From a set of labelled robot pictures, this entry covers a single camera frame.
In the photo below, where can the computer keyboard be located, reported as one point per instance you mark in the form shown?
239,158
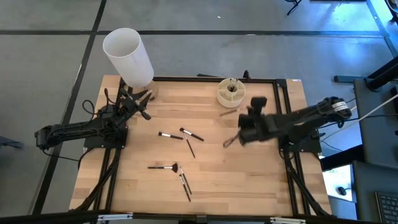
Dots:
388,208

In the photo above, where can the slim black pencil brush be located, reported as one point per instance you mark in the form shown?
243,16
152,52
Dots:
185,181

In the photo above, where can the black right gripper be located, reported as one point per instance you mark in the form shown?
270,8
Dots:
267,127

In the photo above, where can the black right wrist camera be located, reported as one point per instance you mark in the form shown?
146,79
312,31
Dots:
258,105

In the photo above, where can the silver aluminium bracket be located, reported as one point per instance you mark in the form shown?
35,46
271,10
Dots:
287,220
115,217

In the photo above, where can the grey office desk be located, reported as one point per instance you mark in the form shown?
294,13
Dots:
376,140

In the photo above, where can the black computer mouse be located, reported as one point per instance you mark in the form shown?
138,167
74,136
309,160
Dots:
342,191

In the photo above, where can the slim brush with silver ferrule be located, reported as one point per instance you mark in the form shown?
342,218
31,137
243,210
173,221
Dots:
185,188

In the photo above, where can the black desk crossbar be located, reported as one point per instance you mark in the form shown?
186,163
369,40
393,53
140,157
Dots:
342,158

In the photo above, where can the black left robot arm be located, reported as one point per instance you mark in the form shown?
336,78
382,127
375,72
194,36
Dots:
77,129

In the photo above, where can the grey desk with keyboard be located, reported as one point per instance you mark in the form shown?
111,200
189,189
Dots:
367,186

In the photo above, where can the black desk leg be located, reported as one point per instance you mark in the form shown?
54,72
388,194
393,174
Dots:
382,74

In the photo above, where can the black silver-ferrule makeup brush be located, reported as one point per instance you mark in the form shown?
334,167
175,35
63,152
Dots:
171,136
192,134

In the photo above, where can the black fan makeup brush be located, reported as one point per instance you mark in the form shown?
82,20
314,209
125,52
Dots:
174,168

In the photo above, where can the cream round brush organizer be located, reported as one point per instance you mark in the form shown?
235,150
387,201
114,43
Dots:
224,99

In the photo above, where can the black chair base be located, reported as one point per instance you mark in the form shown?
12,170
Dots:
293,6

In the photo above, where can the white cylindrical tube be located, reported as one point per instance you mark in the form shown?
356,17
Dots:
127,59

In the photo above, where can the black aluminium table frame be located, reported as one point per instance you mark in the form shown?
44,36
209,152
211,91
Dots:
186,79

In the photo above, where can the brown-tipped makeup brush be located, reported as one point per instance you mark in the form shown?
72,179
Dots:
228,112

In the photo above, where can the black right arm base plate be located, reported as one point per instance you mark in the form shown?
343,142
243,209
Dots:
311,147

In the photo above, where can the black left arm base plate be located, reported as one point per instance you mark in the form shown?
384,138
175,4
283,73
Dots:
93,143

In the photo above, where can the white sticker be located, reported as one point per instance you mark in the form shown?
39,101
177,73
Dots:
297,80

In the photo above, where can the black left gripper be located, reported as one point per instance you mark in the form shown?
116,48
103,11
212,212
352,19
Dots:
129,102

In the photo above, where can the white mouse pad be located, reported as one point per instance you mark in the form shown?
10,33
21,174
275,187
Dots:
332,180

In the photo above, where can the black clamp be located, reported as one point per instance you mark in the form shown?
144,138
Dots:
246,75

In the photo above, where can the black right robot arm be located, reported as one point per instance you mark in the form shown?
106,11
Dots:
311,116

